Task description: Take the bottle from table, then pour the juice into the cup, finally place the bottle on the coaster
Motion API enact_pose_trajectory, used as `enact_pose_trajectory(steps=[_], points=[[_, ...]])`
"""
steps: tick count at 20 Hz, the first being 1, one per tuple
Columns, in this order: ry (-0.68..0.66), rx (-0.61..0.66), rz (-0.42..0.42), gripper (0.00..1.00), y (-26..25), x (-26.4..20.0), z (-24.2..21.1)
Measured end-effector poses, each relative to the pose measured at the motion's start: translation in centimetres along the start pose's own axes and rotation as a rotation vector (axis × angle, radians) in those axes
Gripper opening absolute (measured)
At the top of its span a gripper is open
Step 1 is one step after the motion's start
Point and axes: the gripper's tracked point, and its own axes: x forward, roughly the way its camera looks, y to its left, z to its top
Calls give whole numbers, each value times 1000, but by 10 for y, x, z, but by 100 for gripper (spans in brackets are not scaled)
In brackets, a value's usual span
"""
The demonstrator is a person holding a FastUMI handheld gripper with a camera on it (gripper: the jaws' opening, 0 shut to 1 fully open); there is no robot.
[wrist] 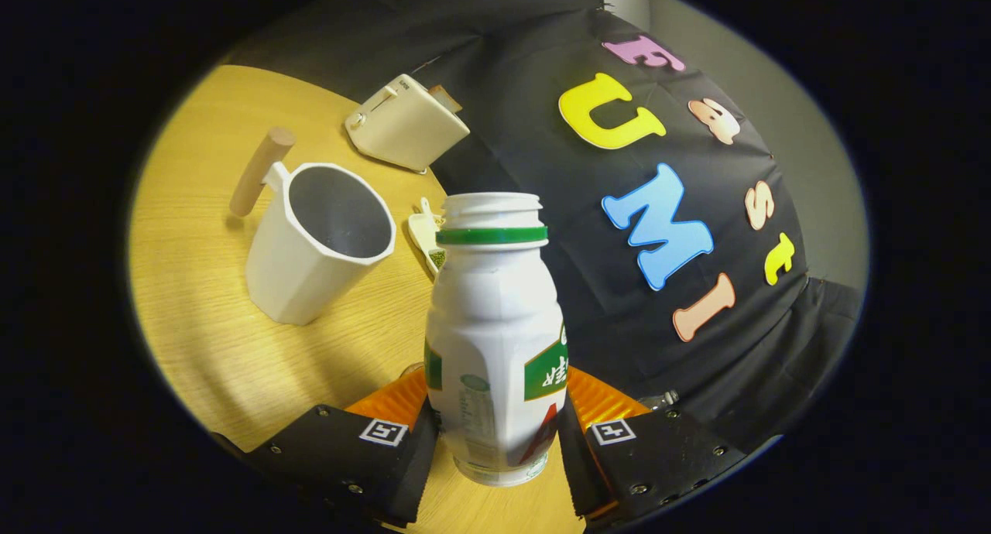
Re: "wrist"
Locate wooden table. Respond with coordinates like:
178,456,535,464
128,64,585,534

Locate white cup wooden handle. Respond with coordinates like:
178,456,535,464
229,127,397,326

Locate cream toaster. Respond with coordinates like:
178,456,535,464
345,74,471,173

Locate white juice bottle green label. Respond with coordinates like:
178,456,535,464
424,192,570,487

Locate white divided dish with beans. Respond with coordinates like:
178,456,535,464
408,197,448,278

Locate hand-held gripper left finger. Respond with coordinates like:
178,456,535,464
213,368,441,529

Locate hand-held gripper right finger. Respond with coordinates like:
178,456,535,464
557,366,748,529

